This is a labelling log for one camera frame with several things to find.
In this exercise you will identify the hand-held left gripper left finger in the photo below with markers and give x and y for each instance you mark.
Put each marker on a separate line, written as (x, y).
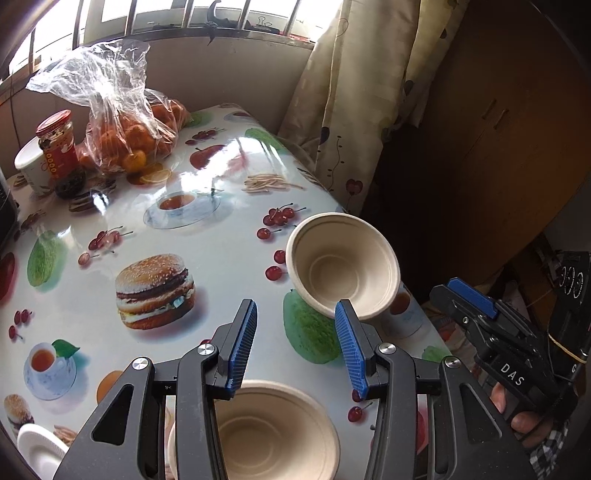
(242, 346)

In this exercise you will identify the person's right hand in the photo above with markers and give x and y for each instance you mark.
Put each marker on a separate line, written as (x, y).
(526, 424)

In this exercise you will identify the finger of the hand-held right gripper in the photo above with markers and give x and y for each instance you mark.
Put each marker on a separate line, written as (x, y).
(455, 309)
(475, 295)

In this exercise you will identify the plastic bag of oranges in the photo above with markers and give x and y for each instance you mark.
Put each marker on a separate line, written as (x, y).
(129, 134)

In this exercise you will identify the beige paper bowl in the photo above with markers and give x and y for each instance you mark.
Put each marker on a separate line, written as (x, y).
(341, 267)
(277, 429)

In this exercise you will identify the black binder clip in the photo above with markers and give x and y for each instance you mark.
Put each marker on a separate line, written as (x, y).
(263, 24)

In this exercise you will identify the person's right forearm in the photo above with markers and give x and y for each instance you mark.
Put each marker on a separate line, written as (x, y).
(549, 450)

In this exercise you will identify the brown wooden cabinet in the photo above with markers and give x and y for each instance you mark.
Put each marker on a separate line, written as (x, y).
(508, 138)

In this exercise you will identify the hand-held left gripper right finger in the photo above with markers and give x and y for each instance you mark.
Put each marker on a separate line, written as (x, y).
(351, 355)

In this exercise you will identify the patterned beige curtain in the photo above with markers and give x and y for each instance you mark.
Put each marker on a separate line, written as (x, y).
(351, 92)

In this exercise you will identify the glass jar with red label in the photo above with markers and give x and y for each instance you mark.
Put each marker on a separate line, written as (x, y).
(57, 152)

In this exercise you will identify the white foam plate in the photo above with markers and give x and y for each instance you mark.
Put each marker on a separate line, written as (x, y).
(39, 445)

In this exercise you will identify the food-printed tablecloth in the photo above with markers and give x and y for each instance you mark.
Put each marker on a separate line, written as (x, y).
(231, 221)

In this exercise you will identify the black hook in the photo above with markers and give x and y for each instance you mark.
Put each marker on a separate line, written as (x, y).
(219, 21)

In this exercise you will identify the white paper cup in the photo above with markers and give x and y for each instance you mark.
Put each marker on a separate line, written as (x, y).
(27, 161)

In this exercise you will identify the metal window railing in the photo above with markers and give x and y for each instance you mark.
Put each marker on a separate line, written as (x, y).
(161, 33)

